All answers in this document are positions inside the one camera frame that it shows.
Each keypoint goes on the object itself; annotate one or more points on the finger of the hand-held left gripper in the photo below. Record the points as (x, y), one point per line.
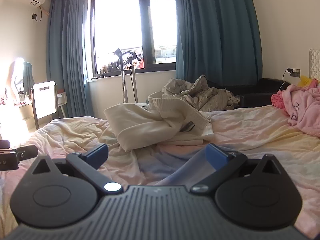
(27, 151)

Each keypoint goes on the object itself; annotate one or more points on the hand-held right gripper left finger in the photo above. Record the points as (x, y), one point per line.
(96, 155)

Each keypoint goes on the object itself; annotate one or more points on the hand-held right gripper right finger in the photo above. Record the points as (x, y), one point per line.
(216, 157)

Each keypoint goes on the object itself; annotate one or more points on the white hooded sweatshirt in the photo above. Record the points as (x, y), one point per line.
(140, 122)

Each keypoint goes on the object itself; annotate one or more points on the white dressing table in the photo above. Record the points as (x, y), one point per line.
(15, 115)

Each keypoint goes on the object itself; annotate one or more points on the pastel bed sheet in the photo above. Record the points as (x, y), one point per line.
(250, 137)

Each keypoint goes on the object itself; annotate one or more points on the white backed chair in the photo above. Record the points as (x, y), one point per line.
(45, 100)

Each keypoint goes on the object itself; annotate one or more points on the grey quilted jacket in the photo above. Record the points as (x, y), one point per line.
(200, 97)

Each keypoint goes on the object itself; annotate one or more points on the dark hanging cloth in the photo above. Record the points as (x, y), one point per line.
(28, 76)

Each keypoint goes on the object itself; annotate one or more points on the garment steamer stand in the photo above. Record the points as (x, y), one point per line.
(123, 80)

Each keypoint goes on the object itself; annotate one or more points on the black armchair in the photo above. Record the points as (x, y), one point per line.
(262, 90)

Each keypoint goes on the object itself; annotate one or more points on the pink fleece robe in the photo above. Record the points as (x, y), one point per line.
(305, 105)

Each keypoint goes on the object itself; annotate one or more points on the blue curtain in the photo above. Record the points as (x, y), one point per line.
(67, 55)
(217, 30)

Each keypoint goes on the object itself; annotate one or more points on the yellow plush toy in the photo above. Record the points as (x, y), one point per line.
(306, 81)

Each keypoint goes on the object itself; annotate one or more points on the dark framed window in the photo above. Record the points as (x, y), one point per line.
(117, 25)

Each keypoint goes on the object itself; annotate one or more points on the white padded headboard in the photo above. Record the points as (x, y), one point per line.
(315, 62)

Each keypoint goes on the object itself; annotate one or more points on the black wall socket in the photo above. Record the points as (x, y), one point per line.
(34, 16)

